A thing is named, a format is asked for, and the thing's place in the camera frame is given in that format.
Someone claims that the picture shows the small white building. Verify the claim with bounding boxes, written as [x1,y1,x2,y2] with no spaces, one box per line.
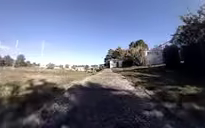
[109,58,124,69]

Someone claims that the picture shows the cluster of green trees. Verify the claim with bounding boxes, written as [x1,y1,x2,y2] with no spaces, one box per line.
[103,39,150,69]

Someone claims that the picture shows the grey paved path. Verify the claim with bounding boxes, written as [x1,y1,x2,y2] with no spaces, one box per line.
[3,68,191,128]

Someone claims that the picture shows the shaded grass verge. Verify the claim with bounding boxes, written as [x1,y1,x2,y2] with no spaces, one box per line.
[111,63,205,128]

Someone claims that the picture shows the dry grass field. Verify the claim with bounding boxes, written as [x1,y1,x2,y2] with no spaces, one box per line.
[0,65,96,111]

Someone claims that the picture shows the distant trees and buildings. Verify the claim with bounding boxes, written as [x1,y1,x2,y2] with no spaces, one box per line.
[0,53,106,72]

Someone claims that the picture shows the dark trees and hedge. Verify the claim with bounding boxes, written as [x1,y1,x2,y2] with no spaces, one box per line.
[162,0,205,79]

